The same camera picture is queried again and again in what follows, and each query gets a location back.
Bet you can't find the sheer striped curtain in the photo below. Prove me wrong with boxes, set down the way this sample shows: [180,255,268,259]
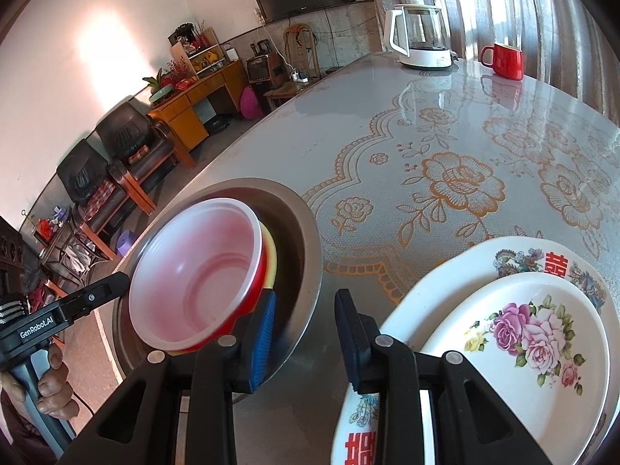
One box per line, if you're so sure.
[374,0,619,122]

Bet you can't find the white glass electric kettle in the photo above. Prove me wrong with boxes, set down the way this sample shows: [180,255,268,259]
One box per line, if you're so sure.
[382,0,456,69]

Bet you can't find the black armchair far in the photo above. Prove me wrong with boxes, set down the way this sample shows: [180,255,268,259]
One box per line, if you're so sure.
[56,139,128,260]

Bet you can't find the white plate pink roses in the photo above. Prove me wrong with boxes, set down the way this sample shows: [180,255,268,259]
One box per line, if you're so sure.
[421,273,611,464]

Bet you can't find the wooden chair by wall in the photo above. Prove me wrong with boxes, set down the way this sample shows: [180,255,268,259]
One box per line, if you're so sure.
[283,23,320,83]

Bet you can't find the red plastic bowl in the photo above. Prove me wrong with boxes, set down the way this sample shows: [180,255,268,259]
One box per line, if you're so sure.
[128,197,273,353]

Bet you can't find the yellow plastic bowl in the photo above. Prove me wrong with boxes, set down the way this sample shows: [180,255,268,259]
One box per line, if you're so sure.
[165,227,277,355]

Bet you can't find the large white plate red characters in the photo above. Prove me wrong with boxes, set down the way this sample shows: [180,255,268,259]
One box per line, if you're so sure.
[330,235,613,465]

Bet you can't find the lace patterned tablecloth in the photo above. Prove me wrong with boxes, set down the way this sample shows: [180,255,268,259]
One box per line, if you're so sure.
[301,71,620,306]

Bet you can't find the person's left hand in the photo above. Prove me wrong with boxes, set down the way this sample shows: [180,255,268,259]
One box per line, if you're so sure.
[0,342,81,421]

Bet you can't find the red mug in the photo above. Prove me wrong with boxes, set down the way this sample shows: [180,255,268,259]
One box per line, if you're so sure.
[479,43,524,81]

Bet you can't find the pink bag on floor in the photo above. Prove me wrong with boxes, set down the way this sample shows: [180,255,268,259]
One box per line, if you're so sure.
[239,86,264,120]

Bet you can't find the black armchair near cabinet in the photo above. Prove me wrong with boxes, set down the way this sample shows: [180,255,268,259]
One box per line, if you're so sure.
[95,102,193,214]

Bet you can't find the orange wooden cabinet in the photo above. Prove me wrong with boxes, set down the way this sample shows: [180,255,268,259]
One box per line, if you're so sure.
[148,60,249,160]

